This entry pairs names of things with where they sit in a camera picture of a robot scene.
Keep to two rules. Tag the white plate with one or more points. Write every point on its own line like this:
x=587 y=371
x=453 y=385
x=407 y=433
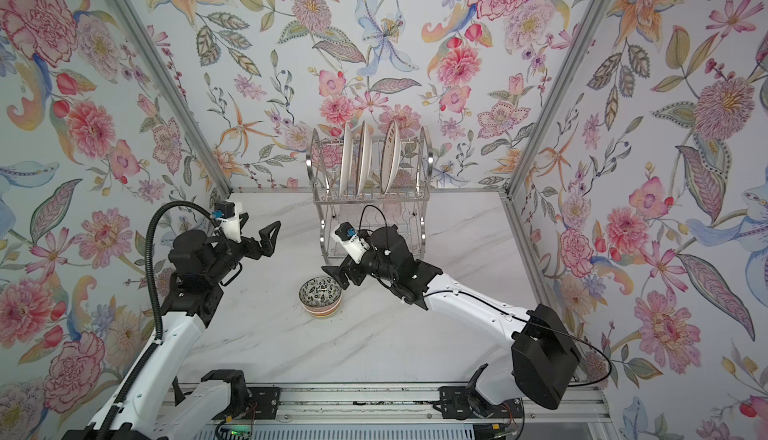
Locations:
x=346 y=161
x=364 y=159

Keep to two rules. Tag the chrome two-tier dish rack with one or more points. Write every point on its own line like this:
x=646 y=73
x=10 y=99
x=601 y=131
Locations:
x=404 y=206

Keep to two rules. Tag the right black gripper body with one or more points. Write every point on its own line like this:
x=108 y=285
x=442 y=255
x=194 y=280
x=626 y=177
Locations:
x=355 y=266

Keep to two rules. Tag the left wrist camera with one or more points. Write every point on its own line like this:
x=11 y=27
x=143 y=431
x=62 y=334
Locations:
x=228 y=219

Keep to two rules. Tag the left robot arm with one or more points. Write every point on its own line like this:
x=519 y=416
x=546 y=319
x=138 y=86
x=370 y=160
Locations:
x=134 y=411

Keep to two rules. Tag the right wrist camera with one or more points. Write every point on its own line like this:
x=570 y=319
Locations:
x=352 y=243

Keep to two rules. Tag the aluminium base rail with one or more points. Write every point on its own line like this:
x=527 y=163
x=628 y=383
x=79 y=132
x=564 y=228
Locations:
x=407 y=411

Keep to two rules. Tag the orange white bowl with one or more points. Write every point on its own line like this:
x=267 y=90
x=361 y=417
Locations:
x=322 y=314

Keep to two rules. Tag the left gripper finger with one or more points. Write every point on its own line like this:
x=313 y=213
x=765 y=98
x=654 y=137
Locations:
x=268 y=237
x=256 y=249

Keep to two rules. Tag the red patterned bowl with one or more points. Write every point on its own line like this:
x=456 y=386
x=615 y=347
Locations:
x=320 y=293

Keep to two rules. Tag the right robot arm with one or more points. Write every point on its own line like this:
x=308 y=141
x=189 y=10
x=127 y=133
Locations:
x=543 y=357

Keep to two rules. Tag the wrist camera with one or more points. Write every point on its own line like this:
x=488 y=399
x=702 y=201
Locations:
x=228 y=219
x=352 y=243

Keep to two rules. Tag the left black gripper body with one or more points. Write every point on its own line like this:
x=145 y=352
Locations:
x=241 y=247

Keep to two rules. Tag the patterned plate right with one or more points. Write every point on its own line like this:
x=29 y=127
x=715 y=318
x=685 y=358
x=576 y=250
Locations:
x=390 y=157

